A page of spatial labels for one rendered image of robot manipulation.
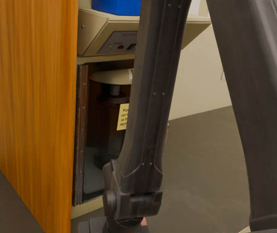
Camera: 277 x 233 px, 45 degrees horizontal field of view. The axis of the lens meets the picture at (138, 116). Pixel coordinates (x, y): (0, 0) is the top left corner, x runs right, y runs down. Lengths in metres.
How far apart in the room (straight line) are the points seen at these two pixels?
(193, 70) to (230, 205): 0.82
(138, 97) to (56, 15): 0.31
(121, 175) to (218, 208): 0.67
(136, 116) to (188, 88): 1.33
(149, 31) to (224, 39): 0.17
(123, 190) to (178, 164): 0.82
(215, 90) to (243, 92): 1.73
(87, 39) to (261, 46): 0.56
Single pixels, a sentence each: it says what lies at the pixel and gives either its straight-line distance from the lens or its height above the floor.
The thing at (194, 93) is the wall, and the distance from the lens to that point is 1.81.
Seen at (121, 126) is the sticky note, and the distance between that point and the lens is 0.91.
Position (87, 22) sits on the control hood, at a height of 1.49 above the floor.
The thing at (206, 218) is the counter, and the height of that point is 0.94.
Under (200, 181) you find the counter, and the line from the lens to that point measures 1.23.
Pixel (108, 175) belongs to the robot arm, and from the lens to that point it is 0.62.
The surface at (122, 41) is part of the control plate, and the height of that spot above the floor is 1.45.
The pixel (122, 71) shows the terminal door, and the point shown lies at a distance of 0.85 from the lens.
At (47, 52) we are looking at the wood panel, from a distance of 0.72.
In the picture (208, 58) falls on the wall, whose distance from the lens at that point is 1.81.
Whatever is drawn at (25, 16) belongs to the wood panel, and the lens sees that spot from 0.81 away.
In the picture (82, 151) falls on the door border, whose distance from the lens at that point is 0.87.
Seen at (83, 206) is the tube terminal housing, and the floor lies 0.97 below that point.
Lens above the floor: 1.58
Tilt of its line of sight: 22 degrees down
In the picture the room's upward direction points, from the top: 7 degrees clockwise
